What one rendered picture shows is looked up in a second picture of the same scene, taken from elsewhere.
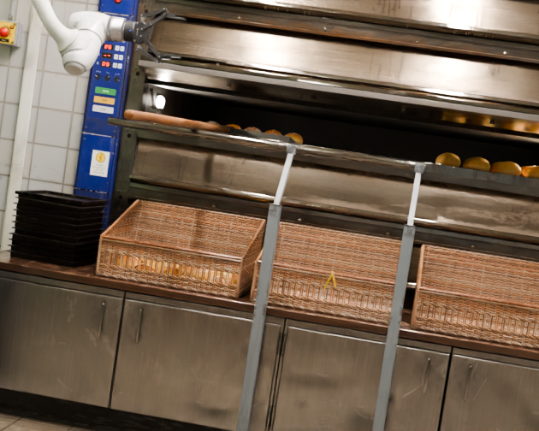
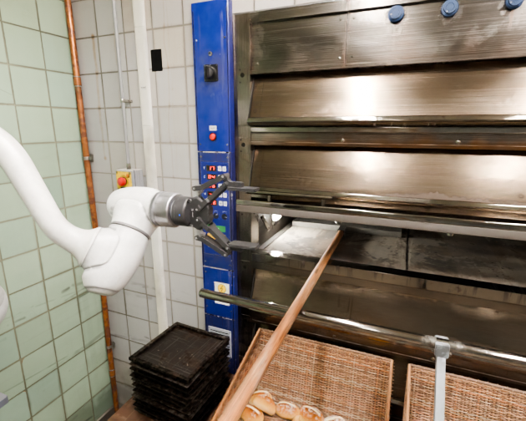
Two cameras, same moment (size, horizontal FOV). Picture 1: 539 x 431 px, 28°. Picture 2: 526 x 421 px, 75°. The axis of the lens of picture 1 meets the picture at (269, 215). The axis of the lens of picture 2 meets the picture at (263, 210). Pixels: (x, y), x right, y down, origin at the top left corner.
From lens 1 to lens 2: 3.23 m
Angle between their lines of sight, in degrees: 18
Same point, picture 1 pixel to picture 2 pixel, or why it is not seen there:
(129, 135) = (245, 266)
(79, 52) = (98, 271)
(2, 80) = not seen: hidden behind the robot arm
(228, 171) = (346, 303)
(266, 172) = (389, 306)
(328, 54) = (462, 172)
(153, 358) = not seen: outside the picture
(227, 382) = not seen: outside the picture
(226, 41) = (331, 168)
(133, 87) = (242, 221)
